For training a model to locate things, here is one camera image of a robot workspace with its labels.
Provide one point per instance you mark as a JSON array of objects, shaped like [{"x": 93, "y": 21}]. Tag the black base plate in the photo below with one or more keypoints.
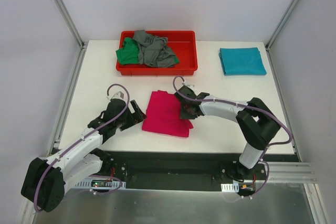
[{"x": 174, "y": 171}]

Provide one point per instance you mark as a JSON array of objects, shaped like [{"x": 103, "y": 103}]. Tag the red plastic bin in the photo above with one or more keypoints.
[{"x": 182, "y": 42}]

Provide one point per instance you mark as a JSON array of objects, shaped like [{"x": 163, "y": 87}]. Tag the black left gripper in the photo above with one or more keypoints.
[{"x": 132, "y": 118}]

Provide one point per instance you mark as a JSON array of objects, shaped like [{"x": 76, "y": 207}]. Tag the folded teal t shirt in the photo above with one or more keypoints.
[{"x": 242, "y": 62}]

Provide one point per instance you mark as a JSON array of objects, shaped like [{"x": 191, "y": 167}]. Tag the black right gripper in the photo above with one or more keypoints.
[{"x": 186, "y": 103}]

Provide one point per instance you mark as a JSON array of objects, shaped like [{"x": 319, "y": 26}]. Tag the right white cable duct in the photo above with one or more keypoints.
[{"x": 230, "y": 188}]

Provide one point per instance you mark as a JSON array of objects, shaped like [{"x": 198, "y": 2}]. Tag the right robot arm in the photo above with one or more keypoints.
[{"x": 257, "y": 123}]

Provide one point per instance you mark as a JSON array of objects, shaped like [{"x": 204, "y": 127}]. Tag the right aluminium frame post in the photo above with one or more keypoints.
[{"x": 285, "y": 17}]

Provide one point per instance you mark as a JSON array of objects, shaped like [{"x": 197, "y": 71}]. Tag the aluminium frame post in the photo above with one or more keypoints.
[
  {"x": 70, "y": 23},
  {"x": 285, "y": 17}
]

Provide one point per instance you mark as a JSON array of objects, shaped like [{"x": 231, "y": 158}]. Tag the green t shirt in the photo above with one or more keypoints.
[{"x": 128, "y": 53}]

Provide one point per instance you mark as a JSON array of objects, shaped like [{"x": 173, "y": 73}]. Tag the left aluminium frame post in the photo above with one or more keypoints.
[{"x": 70, "y": 23}]

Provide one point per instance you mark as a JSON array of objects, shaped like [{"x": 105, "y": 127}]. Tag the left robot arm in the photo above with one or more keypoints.
[{"x": 48, "y": 179}]

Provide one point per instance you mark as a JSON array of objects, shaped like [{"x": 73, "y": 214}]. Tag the left white cable duct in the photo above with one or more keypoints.
[{"x": 93, "y": 183}]

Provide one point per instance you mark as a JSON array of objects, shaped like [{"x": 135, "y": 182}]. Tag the grey t shirt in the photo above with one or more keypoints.
[{"x": 154, "y": 51}]

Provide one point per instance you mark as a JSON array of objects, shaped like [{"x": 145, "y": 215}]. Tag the white cable duct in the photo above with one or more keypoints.
[
  {"x": 93, "y": 183},
  {"x": 230, "y": 188}
]

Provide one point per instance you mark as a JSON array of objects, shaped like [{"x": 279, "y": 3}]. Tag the magenta t shirt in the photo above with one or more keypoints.
[{"x": 163, "y": 116}]

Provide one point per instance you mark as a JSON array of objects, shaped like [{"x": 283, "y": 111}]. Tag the aluminium front rail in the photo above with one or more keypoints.
[{"x": 291, "y": 172}]

